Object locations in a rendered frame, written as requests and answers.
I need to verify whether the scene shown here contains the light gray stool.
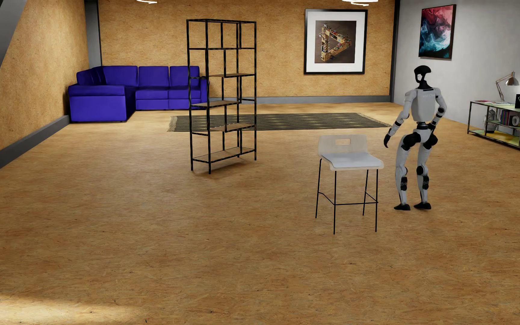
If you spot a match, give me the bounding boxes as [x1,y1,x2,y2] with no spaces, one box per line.
[315,135,384,235]

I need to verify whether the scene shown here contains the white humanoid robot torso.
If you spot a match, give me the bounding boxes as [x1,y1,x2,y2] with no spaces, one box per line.
[411,88,442,132]

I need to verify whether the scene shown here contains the robot right leg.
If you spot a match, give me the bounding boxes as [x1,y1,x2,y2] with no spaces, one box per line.
[394,130,422,211]

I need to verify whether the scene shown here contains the robot leg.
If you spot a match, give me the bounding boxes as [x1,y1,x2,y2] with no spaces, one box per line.
[394,130,422,211]
[413,130,439,210]

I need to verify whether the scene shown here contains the robot left leg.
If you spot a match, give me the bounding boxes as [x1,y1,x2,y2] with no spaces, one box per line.
[413,130,439,210]

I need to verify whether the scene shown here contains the black robot head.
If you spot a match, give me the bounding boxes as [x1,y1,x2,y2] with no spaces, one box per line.
[414,65,432,89]

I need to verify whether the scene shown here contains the row of books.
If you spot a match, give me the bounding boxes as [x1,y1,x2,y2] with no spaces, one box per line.
[498,110,520,127]

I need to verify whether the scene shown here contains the metal console table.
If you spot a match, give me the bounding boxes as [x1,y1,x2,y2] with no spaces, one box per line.
[467,101,520,159]

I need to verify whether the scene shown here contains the silver desk lamp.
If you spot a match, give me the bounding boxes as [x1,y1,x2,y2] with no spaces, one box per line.
[495,72,520,104]

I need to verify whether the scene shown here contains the abstract red blue painting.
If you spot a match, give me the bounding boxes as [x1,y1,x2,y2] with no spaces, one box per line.
[418,5,457,60]

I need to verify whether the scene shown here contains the dark striped rug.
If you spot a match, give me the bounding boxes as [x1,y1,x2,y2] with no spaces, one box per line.
[167,112,392,133]

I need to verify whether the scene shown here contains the black framed triangle picture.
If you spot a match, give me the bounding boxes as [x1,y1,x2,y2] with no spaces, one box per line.
[304,8,368,76]

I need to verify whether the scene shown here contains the black metal shelving unit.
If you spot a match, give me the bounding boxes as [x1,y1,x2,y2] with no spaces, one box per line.
[186,18,257,175]

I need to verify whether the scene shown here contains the blue sectional sofa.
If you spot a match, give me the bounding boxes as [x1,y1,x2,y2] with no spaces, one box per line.
[68,65,209,123]

